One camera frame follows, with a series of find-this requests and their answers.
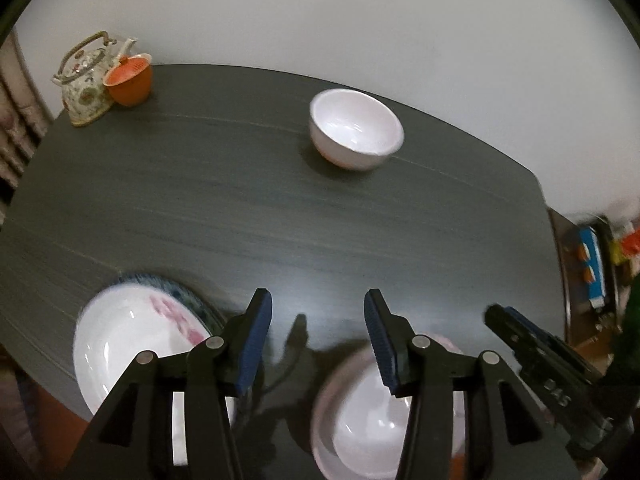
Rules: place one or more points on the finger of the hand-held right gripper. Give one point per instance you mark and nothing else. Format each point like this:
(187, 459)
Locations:
(520, 332)

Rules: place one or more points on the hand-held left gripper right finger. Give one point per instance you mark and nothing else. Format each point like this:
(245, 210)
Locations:
(382, 345)

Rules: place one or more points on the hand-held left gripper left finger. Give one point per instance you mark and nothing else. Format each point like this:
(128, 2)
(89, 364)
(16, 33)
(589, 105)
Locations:
(255, 350)

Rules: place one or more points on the blue floral plate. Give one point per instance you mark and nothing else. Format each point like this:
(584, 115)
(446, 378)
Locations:
(200, 305)

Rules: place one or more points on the pink-rimmed white bowl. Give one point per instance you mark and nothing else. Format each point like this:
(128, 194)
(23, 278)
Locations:
(325, 410)

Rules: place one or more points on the white plate with pink flowers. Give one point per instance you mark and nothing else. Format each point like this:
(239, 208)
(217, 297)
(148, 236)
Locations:
(120, 330)

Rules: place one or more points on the white bowl with pink base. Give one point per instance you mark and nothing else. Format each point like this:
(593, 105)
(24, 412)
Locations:
(350, 125)

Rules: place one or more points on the wooden shelf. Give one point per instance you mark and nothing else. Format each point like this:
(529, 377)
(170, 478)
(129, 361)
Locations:
(562, 270)

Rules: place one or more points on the blue box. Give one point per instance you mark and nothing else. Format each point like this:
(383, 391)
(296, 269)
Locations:
(592, 265)

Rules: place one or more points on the orange yellow packet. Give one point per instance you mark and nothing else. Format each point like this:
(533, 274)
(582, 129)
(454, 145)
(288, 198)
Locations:
(631, 246)

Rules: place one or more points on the orange cup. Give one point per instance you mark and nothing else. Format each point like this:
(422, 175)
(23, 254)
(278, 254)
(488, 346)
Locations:
(131, 82)

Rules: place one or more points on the floral teapot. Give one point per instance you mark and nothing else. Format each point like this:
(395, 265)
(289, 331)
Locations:
(85, 90)

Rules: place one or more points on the beige pleated curtain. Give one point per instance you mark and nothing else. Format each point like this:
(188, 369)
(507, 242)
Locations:
(15, 125)

